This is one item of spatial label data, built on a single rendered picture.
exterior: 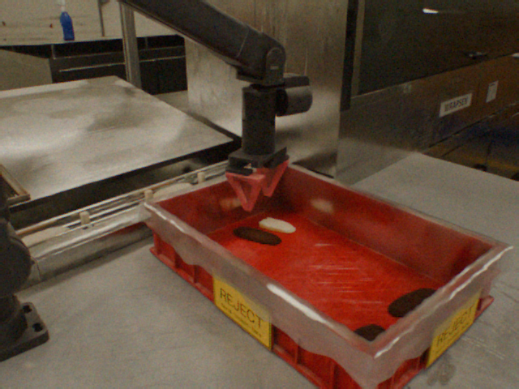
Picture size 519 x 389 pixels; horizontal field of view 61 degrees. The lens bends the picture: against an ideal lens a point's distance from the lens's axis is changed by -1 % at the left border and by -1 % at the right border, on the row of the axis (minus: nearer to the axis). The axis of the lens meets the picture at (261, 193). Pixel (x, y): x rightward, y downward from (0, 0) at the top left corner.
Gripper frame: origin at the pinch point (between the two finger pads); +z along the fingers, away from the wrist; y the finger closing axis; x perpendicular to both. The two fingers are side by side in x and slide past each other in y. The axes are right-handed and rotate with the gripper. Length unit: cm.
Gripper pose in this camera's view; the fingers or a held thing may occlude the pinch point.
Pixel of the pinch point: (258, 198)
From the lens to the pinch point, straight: 80.9
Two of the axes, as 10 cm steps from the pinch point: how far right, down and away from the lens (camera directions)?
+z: -0.1, 9.2, 3.9
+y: 4.7, -3.4, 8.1
